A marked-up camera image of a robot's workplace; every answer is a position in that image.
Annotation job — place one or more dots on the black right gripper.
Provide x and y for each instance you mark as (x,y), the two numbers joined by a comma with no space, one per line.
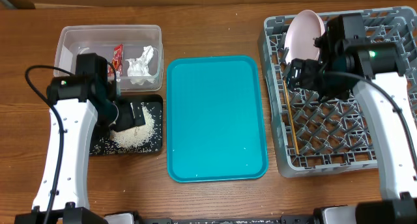
(343,89)

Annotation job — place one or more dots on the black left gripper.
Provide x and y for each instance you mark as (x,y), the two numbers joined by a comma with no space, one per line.
(128,118)

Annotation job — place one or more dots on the wooden chopstick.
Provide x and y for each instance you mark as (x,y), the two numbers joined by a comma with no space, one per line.
(286,94)

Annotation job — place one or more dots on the large white plate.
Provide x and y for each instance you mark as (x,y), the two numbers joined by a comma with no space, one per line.
(301,35)

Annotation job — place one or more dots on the white napkin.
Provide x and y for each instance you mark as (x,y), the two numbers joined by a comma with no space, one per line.
(138,68)

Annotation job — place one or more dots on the red snack wrapper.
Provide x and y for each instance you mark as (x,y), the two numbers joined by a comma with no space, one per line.
(117,60)

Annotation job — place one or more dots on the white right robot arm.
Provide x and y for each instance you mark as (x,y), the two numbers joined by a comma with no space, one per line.
(336,58)

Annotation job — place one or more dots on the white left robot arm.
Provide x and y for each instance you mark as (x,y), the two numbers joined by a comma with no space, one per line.
(80,103)

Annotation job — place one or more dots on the black tray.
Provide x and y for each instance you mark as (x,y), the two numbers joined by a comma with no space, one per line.
(102,144)

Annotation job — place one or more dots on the pile of rice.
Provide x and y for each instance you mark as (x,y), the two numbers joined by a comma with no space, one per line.
(136,136)

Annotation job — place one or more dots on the grey plastic dish rack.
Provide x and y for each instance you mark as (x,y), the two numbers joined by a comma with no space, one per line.
(333,136)

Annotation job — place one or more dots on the clear plastic bin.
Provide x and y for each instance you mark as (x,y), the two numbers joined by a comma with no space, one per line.
(101,39)

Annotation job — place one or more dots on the teal plastic tray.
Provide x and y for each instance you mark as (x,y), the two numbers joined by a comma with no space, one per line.
(215,126)

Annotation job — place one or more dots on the black rail at table edge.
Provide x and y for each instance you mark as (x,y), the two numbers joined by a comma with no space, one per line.
(211,220)

